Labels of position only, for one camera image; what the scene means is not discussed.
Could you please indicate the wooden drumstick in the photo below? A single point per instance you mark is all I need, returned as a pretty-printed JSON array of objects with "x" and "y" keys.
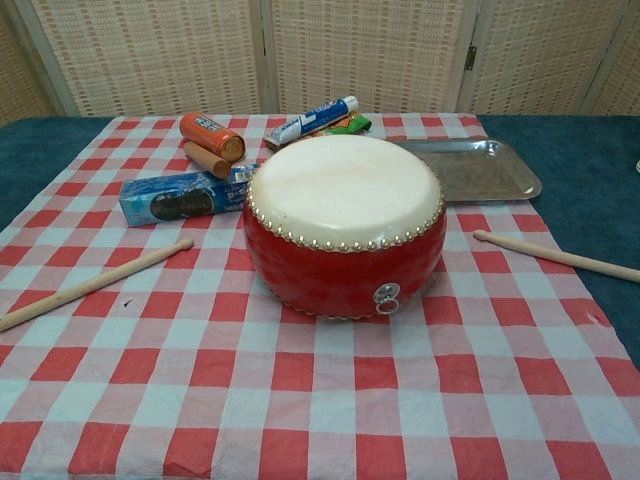
[
  {"x": 575, "y": 259},
  {"x": 65, "y": 297}
]

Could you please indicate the red drum with white skin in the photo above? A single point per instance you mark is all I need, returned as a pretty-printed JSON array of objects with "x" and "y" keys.
[{"x": 340, "y": 190}]

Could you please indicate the metal tray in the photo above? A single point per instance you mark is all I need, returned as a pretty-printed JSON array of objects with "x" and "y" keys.
[{"x": 480, "y": 170}]

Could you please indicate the blue white toothpaste tube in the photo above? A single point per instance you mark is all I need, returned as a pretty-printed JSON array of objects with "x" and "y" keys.
[{"x": 310, "y": 121}]

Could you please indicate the green orange snack packet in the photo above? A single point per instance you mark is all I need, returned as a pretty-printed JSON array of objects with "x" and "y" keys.
[{"x": 357, "y": 125}]

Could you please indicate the brown sausage stick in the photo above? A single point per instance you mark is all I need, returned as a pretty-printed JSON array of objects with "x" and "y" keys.
[{"x": 200, "y": 154}]

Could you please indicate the orange cracker tube pack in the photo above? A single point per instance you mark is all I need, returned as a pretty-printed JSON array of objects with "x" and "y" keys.
[{"x": 205, "y": 131}]

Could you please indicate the blue cookie box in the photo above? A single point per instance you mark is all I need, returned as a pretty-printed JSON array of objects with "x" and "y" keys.
[{"x": 165, "y": 200}]

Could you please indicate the red white checkered cloth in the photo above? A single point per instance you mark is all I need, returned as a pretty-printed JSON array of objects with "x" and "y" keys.
[{"x": 200, "y": 400}]

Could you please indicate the metal screen hinge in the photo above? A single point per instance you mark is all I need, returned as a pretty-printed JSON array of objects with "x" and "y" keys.
[{"x": 470, "y": 57}]

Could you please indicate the woven folding screen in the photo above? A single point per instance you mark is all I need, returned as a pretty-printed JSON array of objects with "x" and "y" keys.
[{"x": 150, "y": 50}]

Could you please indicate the teal table cover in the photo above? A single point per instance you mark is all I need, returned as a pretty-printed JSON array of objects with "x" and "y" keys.
[{"x": 590, "y": 165}]

